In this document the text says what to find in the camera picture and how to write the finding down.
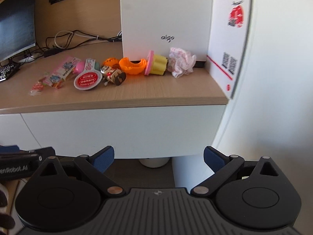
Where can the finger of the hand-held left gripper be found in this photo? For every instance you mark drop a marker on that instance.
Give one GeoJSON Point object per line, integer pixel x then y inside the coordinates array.
{"type": "Point", "coordinates": [9, 149]}

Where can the white round container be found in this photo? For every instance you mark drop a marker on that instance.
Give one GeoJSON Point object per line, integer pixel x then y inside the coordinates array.
{"type": "Point", "coordinates": [154, 162]}

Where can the small figurine toy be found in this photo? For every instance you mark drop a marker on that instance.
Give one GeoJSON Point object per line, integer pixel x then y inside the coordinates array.
{"type": "Point", "coordinates": [113, 76]}

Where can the small red white candy packet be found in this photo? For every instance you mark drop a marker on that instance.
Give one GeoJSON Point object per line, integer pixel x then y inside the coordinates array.
{"type": "Point", "coordinates": [36, 89]}

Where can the pink printed candy packet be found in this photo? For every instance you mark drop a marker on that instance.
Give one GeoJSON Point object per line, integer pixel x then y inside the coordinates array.
{"type": "Point", "coordinates": [61, 74]}

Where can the orange pumpkin toy shell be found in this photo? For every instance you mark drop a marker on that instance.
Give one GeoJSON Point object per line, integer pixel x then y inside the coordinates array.
{"type": "Point", "coordinates": [132, 66]}

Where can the black power adapter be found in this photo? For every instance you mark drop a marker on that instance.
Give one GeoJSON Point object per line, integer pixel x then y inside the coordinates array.
{"type": "Point", "coordinates": [52, 52]}

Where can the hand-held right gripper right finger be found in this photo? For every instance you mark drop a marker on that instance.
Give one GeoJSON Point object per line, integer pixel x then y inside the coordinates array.
{"type": "Point", "coordinates": [214, 159]}

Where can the white desk front panel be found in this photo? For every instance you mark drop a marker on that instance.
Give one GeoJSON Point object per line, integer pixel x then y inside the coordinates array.
{"type": "Point", "coordinates": [14, 129]}

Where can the black keyboard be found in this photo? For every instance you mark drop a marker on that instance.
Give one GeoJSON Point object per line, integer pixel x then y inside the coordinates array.
{"type": "Point", "coordinates": [7, 72]}

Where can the person's left hand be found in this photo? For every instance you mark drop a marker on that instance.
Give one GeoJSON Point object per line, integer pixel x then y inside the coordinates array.
{"type": "Point", "coordinates": [5, 221]}

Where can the orange pumpkin toy lid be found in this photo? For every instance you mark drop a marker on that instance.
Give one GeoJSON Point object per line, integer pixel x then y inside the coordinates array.
{"type": "Point", "coordinates": [111, 62]}

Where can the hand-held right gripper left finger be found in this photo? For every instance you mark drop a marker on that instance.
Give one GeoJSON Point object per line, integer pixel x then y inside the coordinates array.
{"type": "Point", "coordinates": [104, 159]}

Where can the black computer monitor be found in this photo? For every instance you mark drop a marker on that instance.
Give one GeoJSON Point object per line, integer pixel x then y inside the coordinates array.
{"type": "Point", "coordinates": [14, 22]}

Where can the red white round label pack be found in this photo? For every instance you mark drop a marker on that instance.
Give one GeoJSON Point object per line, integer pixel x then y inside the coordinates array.
{"type": "Point", "coordinates": [88, 79]}

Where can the white power strip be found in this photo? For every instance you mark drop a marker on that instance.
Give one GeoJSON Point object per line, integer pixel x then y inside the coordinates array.
{"type": "Point", "coordinates": [25, 59]}

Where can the pink egg toy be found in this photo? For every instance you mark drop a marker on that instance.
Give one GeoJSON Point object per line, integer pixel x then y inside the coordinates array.
{"type": "Point", "coordinates": [79, 68]}

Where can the white computer case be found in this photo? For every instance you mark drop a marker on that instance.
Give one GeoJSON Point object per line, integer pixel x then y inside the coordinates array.
{"type": "Point", "coordinates": [166, 17]}

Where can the white printed flat box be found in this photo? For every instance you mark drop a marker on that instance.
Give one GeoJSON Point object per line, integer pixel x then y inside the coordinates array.
{"type": "Point", "coordinates": [229, 39]}

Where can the white pink wrapper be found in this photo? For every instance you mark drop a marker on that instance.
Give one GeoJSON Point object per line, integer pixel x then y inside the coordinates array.
{"type": "Point", "coordinates": [181, 62]}

